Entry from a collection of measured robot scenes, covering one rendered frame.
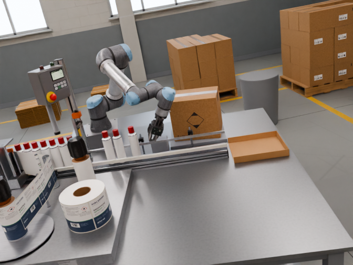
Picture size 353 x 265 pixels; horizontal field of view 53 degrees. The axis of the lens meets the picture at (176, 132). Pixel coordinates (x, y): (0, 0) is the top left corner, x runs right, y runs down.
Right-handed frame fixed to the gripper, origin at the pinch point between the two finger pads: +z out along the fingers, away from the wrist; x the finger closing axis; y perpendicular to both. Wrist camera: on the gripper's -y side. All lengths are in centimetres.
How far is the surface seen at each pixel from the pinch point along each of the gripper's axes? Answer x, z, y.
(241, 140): 53, -14, -7
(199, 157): 27.8, -5.0, 11.4
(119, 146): -17.0, 4.9, 8.2
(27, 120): -164, 230, -334
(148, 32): -14, 83, -542
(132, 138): -11.6, -2.0, 6.8
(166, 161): 10.6, 3.3, 11.8
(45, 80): -65, -18, -1
